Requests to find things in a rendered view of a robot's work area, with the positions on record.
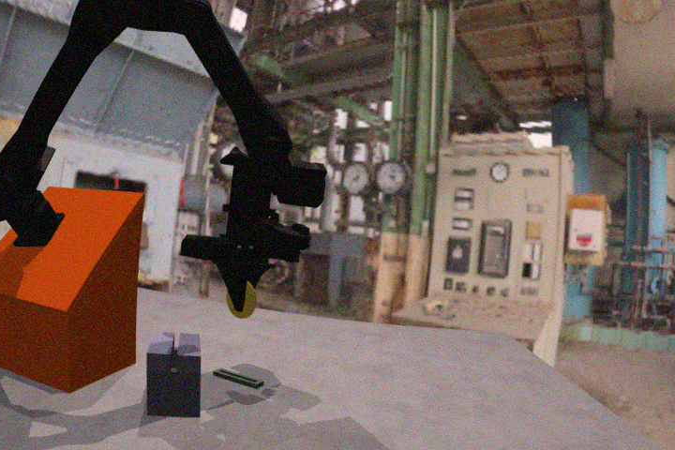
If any gold coin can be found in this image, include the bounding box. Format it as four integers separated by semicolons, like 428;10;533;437
226;281;257;319

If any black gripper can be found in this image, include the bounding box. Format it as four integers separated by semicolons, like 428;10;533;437
180;197;300;312

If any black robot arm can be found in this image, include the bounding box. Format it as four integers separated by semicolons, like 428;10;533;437
0;0;327;260

